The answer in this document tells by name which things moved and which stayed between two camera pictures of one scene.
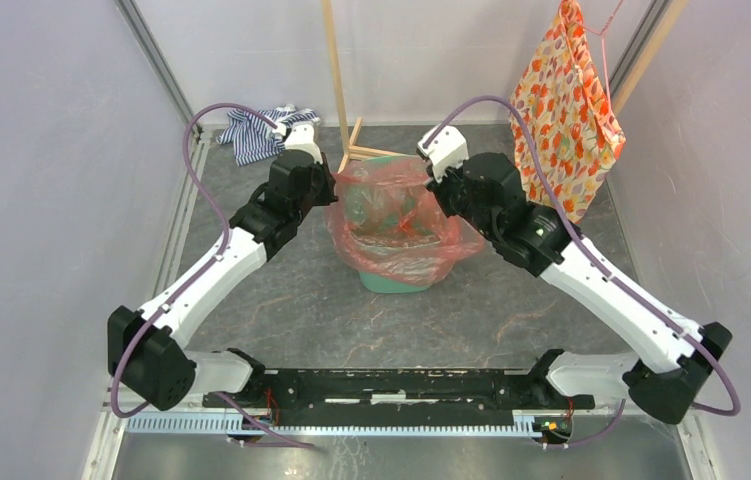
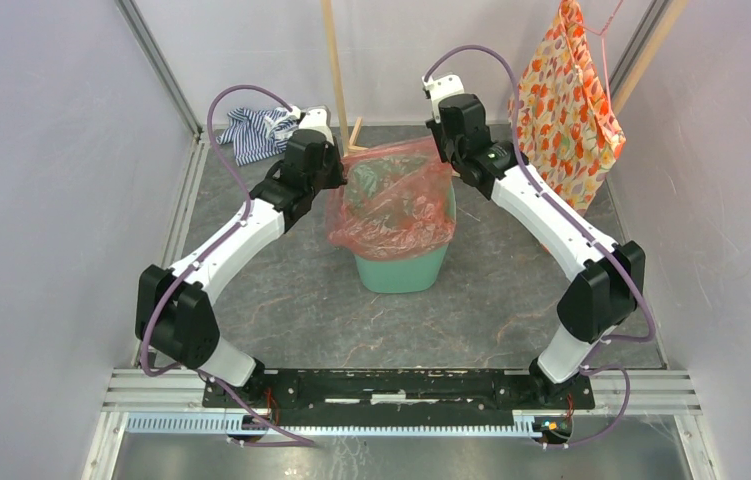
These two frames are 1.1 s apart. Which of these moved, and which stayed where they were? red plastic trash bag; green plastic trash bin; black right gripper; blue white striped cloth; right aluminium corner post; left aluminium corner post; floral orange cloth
Moved: black right gripper; green plastic trash bin; red plastic trash bag
Stayed: right aluminium corner post; floral orange cloth; left aluminium corner post; blue white striped cloth
